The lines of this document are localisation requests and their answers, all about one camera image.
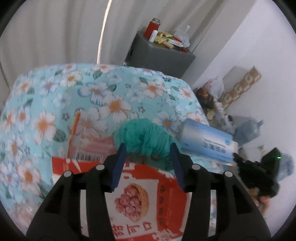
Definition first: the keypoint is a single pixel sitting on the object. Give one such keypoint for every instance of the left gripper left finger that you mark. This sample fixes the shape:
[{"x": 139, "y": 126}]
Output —
[{"x": 76, "y": 208}]

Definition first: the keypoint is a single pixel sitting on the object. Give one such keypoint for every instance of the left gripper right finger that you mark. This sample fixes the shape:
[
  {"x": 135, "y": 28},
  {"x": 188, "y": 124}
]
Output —
[{"x": 237, "y": 218}]

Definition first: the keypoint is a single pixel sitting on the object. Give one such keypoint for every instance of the blue white tissue pack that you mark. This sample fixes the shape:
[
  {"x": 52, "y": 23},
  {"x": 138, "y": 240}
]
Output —
[{"x": 207, "y": 141}]

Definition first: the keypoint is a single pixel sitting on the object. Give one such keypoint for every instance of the red white peanut bag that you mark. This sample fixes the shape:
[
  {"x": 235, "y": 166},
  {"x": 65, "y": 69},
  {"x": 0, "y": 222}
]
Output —
[{"x": 147, "y": 204}]

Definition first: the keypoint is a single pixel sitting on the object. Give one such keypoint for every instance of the teal yarn bundle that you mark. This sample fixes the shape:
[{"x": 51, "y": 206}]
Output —
[{"x": 146, "y": 143}]

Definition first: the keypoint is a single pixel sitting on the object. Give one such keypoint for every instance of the large blue water jug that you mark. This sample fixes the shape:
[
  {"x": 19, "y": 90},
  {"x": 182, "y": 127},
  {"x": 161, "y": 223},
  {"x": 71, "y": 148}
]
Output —
[{"x": 247, "y": 131}]

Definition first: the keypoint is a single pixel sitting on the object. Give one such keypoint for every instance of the dark cardboard box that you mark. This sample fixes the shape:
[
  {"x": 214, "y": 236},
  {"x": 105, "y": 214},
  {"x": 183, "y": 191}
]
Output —
[{"x": 205, "y": 99}]

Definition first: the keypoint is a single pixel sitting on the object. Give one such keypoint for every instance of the patterned rolled mat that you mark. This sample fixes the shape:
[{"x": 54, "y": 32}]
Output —
[{"x": 240, "y": 87}]

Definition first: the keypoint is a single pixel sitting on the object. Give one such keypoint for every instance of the white plastic shopping bag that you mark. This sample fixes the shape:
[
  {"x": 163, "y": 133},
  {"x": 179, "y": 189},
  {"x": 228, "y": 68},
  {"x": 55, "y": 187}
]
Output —
[{"x": 214, "y": 87}]

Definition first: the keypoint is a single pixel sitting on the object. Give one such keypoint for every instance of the clear plastic bag on cabinet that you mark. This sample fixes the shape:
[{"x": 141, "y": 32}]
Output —
[{"x": 182, "y": 35}]

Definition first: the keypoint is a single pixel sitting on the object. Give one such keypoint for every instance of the grey bedside cabinet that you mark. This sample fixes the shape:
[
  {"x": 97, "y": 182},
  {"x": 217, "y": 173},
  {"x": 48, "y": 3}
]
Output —
[{"x": 144, "y": 54}]

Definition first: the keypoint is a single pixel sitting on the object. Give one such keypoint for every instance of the small white bottle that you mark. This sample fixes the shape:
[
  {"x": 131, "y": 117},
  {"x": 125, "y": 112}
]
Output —
[{"x": 153, "y": 36}]

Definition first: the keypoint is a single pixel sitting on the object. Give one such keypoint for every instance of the white curtain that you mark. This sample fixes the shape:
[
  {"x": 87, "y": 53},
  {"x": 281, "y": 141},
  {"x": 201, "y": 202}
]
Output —
[{"x": 38, "y": 33}]

